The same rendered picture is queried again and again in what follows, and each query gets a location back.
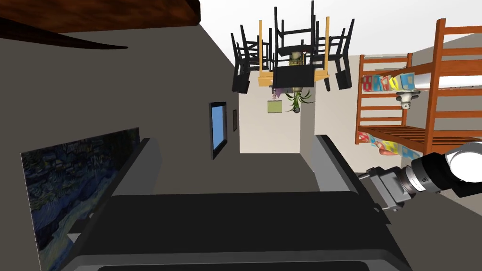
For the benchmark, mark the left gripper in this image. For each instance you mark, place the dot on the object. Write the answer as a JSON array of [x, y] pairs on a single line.
[[388, 188]]

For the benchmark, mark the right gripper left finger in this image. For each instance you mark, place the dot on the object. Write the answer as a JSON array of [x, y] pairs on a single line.
[[145, 169]]

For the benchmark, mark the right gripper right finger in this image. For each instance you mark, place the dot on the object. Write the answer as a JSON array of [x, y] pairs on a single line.
[[327, 165]]

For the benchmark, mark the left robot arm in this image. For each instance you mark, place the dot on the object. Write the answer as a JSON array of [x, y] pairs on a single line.
[[444, 169]]

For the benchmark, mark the orange wooden bunk bed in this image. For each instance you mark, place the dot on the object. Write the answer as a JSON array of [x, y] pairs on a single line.
[[414, 131]]

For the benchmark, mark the green potted plant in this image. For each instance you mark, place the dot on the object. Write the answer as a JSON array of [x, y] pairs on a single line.
[[298, 99]]

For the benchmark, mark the blue night sky painting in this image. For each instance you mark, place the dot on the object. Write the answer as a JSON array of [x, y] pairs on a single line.
[[71, 188]]

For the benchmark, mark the black framed blue window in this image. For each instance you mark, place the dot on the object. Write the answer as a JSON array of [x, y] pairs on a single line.
[[218, 128]]

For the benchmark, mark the black dining chair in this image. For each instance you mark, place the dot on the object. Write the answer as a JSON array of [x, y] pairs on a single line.
[[241, 75], [293, 73], [343, 77]]

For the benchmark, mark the yellow wooden dining table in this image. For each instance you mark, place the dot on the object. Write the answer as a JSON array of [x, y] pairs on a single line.
[[263, 79]]

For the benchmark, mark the dark brown wooden furniture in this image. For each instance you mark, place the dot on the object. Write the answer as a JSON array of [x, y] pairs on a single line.
[[94, 15]]

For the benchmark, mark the green square wall picture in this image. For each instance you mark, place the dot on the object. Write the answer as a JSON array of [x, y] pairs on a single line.
[[275, 107]]

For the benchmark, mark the small dark wall picture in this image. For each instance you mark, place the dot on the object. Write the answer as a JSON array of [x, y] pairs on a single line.
[[235, 120]]

